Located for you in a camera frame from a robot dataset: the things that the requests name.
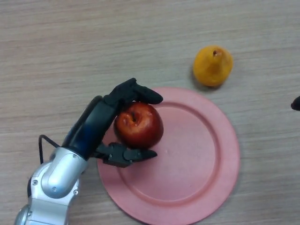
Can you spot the pink round plate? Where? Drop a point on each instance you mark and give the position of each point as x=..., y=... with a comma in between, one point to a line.
x=187, y=159

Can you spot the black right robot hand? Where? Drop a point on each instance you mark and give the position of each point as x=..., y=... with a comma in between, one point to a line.
x=295, y=104

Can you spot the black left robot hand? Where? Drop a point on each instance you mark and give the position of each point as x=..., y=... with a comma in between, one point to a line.
x=90, y=131

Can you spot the red apple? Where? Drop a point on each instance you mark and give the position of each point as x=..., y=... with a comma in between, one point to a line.
x=140, y=126

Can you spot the yellow pear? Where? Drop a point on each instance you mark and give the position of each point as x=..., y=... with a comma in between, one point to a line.
x=213, y=66

